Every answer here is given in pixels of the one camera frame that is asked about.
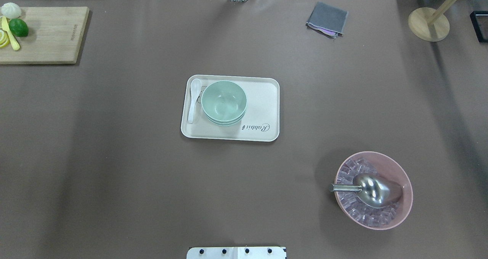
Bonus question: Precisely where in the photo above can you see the wooden cutting board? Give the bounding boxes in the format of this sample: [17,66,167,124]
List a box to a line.
[0,6,89,64]

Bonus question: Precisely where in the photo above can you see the green bowl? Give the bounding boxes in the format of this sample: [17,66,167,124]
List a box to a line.
[201,80,248,122]
[205,113,246,126]

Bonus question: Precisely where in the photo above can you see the grey purple folded cloth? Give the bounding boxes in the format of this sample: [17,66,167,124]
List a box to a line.
[306,2,348,38]

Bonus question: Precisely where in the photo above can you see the green bowl on tray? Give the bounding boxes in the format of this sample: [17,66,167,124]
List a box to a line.
[205,113,246,126]

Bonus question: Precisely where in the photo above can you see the white ceramic spoon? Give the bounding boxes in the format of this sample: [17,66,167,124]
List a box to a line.
[188,78,202,124]

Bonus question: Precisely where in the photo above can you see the white garlic bulb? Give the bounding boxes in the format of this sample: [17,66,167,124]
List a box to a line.
[1,2,22,19]

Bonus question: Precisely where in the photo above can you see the white camera pole base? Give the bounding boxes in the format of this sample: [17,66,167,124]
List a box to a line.
[186,246,287,259]

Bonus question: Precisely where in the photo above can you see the lemon slices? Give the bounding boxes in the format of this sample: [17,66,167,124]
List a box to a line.
[0,29,10,48]

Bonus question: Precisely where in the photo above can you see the yellow plastic knife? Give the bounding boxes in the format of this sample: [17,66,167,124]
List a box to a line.
[2,16,20,51]

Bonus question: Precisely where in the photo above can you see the wooden cup tree stand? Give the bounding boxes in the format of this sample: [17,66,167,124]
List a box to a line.
[408,0,457,42]

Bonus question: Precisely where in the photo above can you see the metal ice scoop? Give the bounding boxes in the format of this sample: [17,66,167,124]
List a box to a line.
[328,173,403,208]

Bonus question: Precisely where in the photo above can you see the cream rectangular tray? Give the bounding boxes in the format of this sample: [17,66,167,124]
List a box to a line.
[181,74,279,142]

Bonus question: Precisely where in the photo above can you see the green lime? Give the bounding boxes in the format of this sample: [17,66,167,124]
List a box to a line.
[8,18,29,37]

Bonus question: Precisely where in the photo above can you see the pink bowl with ice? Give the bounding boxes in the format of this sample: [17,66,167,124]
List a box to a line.
[334,151,413,230]

